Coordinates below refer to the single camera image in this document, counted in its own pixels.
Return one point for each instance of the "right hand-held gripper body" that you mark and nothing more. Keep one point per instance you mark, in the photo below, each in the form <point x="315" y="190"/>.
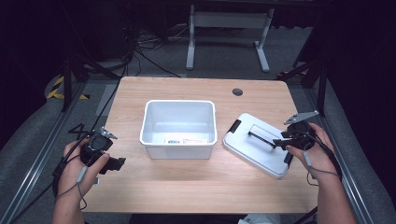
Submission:
<point x="301" y="135"/>

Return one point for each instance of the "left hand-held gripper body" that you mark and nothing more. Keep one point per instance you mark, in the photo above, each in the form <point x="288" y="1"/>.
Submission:
<point x="97" y="144"/>

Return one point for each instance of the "white plastic storage box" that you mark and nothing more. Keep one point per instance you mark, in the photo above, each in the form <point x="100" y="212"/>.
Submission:
<point x="179" y="124"/>

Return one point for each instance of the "person's right hand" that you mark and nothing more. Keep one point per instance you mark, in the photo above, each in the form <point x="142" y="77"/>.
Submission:
<point x="320" y="158"/>

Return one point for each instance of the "person's left hand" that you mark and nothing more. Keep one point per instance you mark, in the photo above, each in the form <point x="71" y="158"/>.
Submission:
<point x="73" y="174"/>

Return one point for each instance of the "black tripod stand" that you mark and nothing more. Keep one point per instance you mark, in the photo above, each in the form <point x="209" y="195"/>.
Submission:
<point x="67" y="84"/>
<point x="321" y="87"/>

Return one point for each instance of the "white cloth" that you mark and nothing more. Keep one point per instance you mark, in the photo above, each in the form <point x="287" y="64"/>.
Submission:
<point x="258" y="219"/>

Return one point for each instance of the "aluminium floor rail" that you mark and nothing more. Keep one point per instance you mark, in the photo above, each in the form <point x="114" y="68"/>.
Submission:
<point x="348" y="183"/>
<point x="43" y="146"/>

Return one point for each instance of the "grey metal desk frame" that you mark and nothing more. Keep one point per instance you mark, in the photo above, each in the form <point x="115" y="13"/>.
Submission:
<point x="229" y="20"/>

